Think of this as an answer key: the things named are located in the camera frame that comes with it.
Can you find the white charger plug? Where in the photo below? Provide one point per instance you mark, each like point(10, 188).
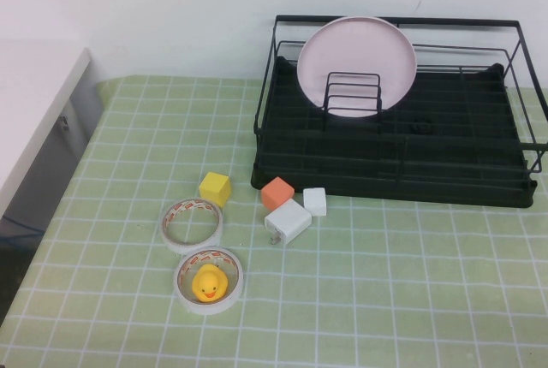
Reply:
point(287, 218)

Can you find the black plastic drip tray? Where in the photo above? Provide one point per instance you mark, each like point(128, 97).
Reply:
point(471, 190)

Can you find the green checked tablecloth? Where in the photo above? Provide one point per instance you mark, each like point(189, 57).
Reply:
point(128, 150)

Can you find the orange cube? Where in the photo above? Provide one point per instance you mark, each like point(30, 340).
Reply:
point(276, 192)

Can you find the pink round plate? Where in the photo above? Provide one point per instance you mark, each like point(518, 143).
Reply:
point(355, 51)

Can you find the white side cabinet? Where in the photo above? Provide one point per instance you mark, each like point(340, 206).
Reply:
point(34, 98)

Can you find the small metal cabinet latch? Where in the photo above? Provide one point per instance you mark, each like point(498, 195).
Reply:
point(65, 122)

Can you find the white double-sided tape roll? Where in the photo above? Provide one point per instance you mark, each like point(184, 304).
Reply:
point(205, 308)
point(192, 247)

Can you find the yellow rubber duck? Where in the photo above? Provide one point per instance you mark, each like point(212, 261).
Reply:
point(208, 282)

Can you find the small white cube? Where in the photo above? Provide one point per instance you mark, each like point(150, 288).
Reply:
point(314, 201)

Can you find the yellow cube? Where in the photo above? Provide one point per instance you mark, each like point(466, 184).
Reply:
point(214, 188)

